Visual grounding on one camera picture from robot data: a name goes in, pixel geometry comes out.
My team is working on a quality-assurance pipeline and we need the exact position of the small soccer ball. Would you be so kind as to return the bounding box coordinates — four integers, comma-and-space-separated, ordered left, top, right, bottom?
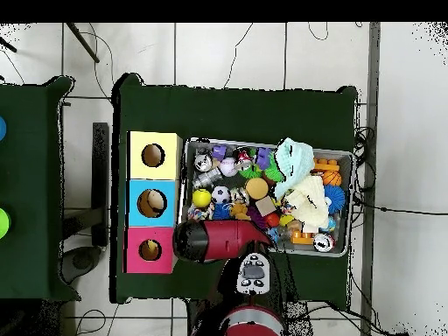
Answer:
212, 185, 232, 206

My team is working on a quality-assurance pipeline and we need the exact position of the silver topped dark can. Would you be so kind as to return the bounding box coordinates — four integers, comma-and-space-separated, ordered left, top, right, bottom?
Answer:
313, 234, 336, 253

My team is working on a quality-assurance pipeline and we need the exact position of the tan round wooden disc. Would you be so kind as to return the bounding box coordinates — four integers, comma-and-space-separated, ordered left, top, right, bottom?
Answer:
245, 177, 270, 200

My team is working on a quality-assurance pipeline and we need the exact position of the black cable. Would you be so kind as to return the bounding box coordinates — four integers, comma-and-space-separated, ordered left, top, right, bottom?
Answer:
353, 199, 448, 217

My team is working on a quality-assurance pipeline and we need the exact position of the mint green knitted cloth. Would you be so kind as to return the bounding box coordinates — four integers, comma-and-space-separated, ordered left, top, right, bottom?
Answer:
272, 137, 316, 202

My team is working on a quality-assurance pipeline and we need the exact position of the cream knitted cloth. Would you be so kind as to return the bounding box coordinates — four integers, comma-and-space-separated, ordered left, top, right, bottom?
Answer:
283, 174, 330, 228

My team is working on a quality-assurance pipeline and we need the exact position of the wooden box with three holes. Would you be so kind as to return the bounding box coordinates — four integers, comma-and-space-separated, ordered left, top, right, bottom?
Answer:
125, 130, 184, 275

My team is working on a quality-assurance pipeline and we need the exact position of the blue spiky ball with eyes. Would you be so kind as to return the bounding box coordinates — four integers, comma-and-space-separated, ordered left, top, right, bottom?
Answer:
323, 185, 347, 214

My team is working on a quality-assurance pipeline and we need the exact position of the orange toy basketball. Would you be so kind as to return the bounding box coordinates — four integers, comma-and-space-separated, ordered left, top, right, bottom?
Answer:
321, 171, 344, 187

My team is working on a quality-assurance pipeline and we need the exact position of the large blue toy brick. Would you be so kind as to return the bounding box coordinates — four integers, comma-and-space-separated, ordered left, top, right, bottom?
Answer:
255, 146, 274, 171

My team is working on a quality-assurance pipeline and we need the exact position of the green disc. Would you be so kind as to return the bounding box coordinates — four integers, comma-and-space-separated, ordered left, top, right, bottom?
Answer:
0, 207, 11, 239

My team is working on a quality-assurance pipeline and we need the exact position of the yellow smiley ball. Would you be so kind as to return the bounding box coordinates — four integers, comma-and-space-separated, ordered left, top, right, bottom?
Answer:
192, 188, 213, 209

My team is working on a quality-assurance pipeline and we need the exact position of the dark green table cloth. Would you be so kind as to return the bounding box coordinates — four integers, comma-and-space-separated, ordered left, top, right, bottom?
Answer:
110, 73, 360, 309

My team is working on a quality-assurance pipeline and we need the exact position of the tan wooden block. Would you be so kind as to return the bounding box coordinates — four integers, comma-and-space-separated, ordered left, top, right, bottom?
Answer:
255, 196, 278, 218

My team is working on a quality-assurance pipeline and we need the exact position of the green side table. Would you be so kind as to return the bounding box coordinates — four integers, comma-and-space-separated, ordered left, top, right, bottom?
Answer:
0, 75, 81, 302

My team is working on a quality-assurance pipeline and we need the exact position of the black tripod leg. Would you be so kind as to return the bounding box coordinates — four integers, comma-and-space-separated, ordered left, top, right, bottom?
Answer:
66, 23, 101, 64

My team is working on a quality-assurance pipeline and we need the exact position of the shallow clear mesh bin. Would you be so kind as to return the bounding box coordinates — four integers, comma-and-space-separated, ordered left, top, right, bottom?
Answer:
178, 138, 354, 258

